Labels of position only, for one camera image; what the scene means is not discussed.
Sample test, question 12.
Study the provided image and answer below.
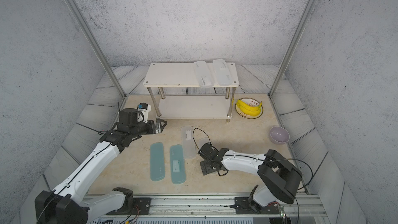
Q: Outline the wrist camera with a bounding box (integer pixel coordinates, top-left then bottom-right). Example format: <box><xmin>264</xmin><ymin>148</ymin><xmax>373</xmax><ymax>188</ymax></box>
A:
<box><xmin>137</xmin><ymin>103</ymin><xmax>151</xmax><ymax>123</ymax></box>
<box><xmin>198</xmin><ymin>142</ymin><xmax>219</xmax><ymax>162</ymax></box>

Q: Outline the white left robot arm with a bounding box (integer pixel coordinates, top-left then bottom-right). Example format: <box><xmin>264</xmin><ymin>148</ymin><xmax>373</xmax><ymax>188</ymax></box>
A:
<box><xmin>35</xmin><ymin>103</ymin><xmax>167</xmax><ymax>224</ymax></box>

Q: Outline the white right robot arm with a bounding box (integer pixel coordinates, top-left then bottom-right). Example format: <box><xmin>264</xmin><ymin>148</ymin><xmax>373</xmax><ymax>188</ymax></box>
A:
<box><xmin>198</xmin><ymin>143</ymin><xmax>302</xmax><ymax>207</ymax></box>

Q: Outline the translucent pencil case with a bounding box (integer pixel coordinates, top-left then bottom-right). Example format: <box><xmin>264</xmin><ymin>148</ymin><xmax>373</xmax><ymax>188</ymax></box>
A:
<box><xmin>196</xmin><ymin>138</ymin><xmax>210</xmax><ymax>151</ymax></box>
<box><xmin>212</xmin><ymin>59</ymin><xmax>233</xmax><ymax>86</ymax></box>
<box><xmin>181</xmin><ymin>126</ymin><xmax>197</xmax><ymax>160</ymax></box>
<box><xmin>193</xmin><ymin>61</ymin><xmax>214</xmax><ymax>89</ymax></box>

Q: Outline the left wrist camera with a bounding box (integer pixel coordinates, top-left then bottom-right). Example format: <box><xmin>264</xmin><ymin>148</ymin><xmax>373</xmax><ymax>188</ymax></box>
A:
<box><xmin>137</xmin><ymin>103</ymin><xmax>151</xmax><ymax>123</ymax></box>

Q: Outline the teal pencil case labelled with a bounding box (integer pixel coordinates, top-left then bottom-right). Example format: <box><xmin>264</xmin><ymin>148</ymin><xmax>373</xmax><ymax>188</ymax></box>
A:
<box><xmin>170</xmin><ymin>145</ymin><xmax>186</xmax><ymax>185</ymax></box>

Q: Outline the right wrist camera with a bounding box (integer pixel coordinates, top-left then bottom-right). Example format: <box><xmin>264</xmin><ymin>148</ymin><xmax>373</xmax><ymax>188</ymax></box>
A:
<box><xmin>198</xmin><ymin>142</ymin><xmax>219</xmax><ymax>162</ymax></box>

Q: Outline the teal pencil case left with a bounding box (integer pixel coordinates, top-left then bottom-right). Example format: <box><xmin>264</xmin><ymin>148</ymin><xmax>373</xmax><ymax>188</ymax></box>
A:
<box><xmin>150</xmin><ymin>143</ymin><xmax>165</xmax><ymax>181</ymax></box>

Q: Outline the yellow banana bunch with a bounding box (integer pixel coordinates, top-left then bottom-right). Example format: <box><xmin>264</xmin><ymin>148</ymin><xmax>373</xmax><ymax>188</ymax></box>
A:
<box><xmin>237</xmin><ymin>100</ymin><xmax>262</xmax><ymax>117</ymax></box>

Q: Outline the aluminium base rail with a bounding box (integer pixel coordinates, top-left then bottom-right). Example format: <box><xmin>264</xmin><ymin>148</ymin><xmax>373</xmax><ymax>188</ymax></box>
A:
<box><xmin>71</xmin><ymin>192</ymin><xmax>330</xmax><ymax>224</ymax></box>

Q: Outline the left aluminium frame post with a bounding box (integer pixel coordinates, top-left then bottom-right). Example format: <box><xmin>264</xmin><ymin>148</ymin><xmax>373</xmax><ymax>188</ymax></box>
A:
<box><xmin>64</xmin><ymin>0</ymin><xmax>126</xmax><ymax>99</ymax></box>

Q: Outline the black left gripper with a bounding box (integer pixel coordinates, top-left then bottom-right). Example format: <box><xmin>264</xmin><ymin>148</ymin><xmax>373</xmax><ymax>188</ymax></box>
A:
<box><xmin>129</xmin><ymin>118</ymin><xmax>167</xmax><ymax>140</ymax></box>

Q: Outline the aluminium frame post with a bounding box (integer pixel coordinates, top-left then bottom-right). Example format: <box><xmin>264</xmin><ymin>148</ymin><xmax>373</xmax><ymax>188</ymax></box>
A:
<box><xmin>64</xmin><ymin>0</ymin><xmax>126</xmax><ymax>99</ymax></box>
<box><xmin>268</xmin><ymin>0</ymin><xmax>317</xmax><ymax>99</ymax></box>

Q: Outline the right aluminium frame post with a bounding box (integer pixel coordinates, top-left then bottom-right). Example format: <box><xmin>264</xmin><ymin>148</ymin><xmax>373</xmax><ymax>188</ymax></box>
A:
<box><xmin>268</xmin><ymin>0</ymin><xmax>317</xmax><ymax>99</ymax></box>

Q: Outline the lilac bowl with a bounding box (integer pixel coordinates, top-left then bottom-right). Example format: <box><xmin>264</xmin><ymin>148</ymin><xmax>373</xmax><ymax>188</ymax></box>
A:
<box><xmin>269</xmin><ymin>126</ymin><xmax>290</xmax><ymax>145</ymax></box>

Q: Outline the white two-tier shelf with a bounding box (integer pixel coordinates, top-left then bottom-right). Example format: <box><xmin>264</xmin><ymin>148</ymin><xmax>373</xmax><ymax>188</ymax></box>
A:
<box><xmin>143</xmin><ymin>62</ymin><xmax>239</xmax><ymax>122</ymax></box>

